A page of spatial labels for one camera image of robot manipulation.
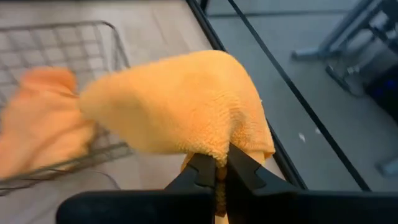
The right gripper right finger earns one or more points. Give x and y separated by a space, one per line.
280 208

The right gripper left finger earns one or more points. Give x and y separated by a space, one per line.
155 208

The grey desk leg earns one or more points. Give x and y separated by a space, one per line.
335 34

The black aluminium extrusion frame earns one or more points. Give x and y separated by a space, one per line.
287 160

